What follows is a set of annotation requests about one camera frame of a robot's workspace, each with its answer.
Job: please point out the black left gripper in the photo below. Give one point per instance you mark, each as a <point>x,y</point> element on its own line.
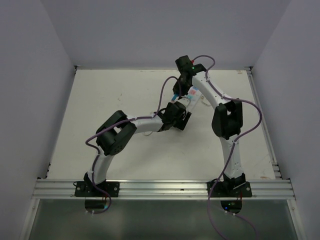
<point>179,125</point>

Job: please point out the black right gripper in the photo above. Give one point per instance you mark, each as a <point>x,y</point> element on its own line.
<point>184,91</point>

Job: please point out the white plug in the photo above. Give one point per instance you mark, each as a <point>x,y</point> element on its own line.
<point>204,101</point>

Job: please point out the blue plug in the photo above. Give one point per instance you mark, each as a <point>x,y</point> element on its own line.
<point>175,96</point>

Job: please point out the white power strip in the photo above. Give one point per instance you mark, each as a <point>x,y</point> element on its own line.
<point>193,95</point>

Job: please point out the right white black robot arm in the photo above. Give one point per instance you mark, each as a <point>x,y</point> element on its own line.
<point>226,123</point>

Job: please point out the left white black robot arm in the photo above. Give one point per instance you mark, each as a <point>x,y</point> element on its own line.
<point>115,133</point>

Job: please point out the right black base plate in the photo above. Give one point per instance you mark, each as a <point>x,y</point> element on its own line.
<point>221,190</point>

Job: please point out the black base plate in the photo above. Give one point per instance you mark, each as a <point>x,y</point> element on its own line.
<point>221,190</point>
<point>97,189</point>

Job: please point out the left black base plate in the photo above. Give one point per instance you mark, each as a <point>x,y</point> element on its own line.
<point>97,189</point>

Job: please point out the aluminium front rail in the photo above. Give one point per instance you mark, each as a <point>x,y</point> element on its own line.
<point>163,190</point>

